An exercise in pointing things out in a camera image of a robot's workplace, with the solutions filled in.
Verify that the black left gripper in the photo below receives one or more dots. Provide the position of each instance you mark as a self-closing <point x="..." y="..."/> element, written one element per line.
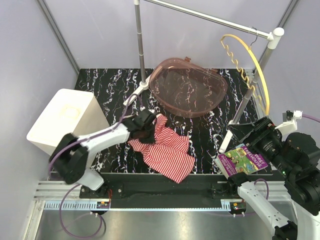
<point x="151" y="139"/>

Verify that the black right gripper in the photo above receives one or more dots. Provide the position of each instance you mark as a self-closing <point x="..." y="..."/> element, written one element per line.
<point x="264" y="126"/>

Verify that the red white striped tank top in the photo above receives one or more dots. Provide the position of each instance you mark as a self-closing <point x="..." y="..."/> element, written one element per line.
<point x="169" y="154"/>

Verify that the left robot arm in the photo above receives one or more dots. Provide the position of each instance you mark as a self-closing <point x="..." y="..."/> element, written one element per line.
<point x="74" y="155"/>

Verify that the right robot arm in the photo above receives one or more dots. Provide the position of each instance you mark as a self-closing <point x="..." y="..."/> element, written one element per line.
<point x="296" y="159"/>

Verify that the purple treehouse book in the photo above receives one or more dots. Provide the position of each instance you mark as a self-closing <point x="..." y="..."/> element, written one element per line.
<point x="240" y="160"/>

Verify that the translucent pink plastic tub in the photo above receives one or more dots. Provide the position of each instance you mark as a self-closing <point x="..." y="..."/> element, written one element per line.
<point x="186" y="89"/>

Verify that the white storage box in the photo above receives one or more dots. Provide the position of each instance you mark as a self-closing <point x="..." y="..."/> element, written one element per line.
<point x="69" y="111"/>

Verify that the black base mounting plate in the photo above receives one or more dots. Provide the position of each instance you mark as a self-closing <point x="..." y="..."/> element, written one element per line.
<point x="155" y="191"/>

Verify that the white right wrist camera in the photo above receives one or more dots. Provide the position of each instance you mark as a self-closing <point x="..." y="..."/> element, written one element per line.
<point x="289" y="124"/>

